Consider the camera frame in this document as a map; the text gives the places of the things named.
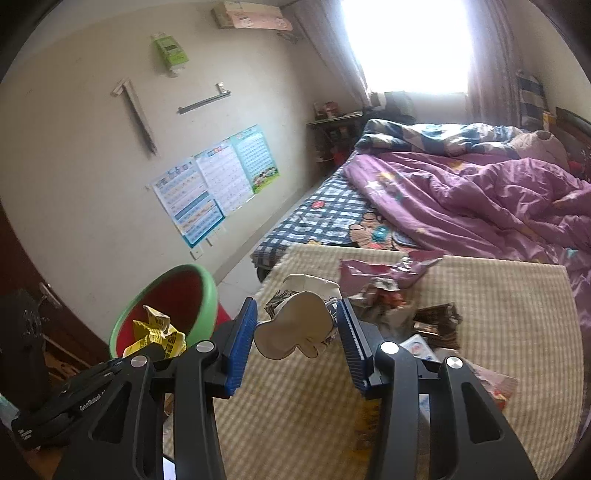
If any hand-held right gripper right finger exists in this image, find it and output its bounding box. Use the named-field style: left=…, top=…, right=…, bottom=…
left=336, top=298, right=539, bottom=480

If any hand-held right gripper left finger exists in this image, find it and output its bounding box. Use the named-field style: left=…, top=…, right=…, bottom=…
left=53, top=298, right=258, bottom=480

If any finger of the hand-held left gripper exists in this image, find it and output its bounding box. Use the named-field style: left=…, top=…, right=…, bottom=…
left=60, top=358, right=136, bottom=403

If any white paper wrapper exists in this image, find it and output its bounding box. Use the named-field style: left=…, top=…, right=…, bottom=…
left=254, top=291, right=339, bottom=361

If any yellow wrapper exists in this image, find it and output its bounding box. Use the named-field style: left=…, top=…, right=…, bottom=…
left=132, top=305, right=188, bottom=361

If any pink foil wrapper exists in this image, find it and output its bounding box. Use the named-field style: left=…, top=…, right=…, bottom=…
left=339, top=251, right=445, bottom=296

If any red bin with green rim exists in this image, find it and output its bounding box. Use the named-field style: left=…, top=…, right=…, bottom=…
left=109, top=264, right=232, bottom=365

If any dark brown wrapper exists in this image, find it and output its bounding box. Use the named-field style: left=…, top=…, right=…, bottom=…
left=412, top=302, right=463, bottom=352

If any crumpled silver wrapper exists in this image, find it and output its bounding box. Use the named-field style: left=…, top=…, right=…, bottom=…
left=369, top=302, right=419, bottom=340

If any crumpled red brown wrapper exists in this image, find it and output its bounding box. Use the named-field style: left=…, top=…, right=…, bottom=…
left=358, top=277, right=409, bottom=310

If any white blue packet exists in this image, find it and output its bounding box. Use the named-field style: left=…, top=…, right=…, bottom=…
left=399, top=333, right=439, bottom=365

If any brown wooden door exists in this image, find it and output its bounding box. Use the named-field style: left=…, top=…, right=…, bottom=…
left=0, top=198, right=112, bottom=370

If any printed white wrapper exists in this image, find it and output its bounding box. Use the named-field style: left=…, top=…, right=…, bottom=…
left=264, top=274, right=345, bottom=352

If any blue plaid bed sheet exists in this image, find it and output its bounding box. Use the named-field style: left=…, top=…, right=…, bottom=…
left=250, top=175, right=416, bottom=268

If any pink red printed wrapper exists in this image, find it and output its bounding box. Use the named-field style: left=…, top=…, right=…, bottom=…
left=471, top=360, right=519, bottom=411

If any beige striped woven mat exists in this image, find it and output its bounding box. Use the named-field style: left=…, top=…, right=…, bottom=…
left=161, top=242, right=580, bottom=480

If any purple quilt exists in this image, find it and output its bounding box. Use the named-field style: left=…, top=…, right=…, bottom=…
left=342, top=150, right=591, bottom=296

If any blue white patchwork quilt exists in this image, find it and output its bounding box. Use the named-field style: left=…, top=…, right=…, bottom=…
left=355, top=119, right=527, bottom=155

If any dark small desk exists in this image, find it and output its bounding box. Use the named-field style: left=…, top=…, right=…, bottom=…
left=307, top=111, right=365, bottom=162

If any dark clothes pile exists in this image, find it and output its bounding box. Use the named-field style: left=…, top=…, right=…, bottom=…
left=369, top=91, right=416, bottom=123

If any beige plush toy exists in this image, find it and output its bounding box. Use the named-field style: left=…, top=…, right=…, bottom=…
left=512, top=130, right=571, bottom=171

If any pink patterned curtain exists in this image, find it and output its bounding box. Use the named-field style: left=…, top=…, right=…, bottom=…
left=295, top=0, right=370, bottom=104
left=464, top=0, right=522, bottom=125

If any bright window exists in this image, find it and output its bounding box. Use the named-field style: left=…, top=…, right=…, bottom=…
left=342, top=0, right=472, bottom=95

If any blue checked bag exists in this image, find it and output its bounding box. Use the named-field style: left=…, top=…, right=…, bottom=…
left=515, top=69, right=550, bottom=125

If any green hanging bag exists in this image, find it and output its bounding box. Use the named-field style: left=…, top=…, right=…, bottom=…
left=152, top=32, right=189, bottom=75

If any dark wooden headboard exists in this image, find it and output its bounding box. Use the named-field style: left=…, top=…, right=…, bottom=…
left=554, top=107, right=591, bottom=181

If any metal door handle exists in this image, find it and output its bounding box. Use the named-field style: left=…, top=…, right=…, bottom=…
left=39, top=281, right=61, bottom=309

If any blue chart wall poster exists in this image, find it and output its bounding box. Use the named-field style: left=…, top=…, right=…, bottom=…
left=153, top=156, right=226, bottom=247

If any white chart wall poster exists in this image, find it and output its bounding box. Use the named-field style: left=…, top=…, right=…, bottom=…
left=191, top=138, right=256, bottom=215

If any teal number wall poster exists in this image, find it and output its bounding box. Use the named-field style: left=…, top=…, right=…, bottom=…
left=230, top=124, right=280, bottom=195

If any grey wall rail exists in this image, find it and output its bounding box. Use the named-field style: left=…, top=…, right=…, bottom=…
left=178, top=82, right=232, bottom=114

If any wall-hung dark stick bundle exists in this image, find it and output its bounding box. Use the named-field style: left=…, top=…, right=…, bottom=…
left=110, top=78, right=158, bottom=155

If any covered wall air conditioner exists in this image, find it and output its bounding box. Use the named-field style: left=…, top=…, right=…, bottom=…
left=211, top=1, right=294, bottom=32

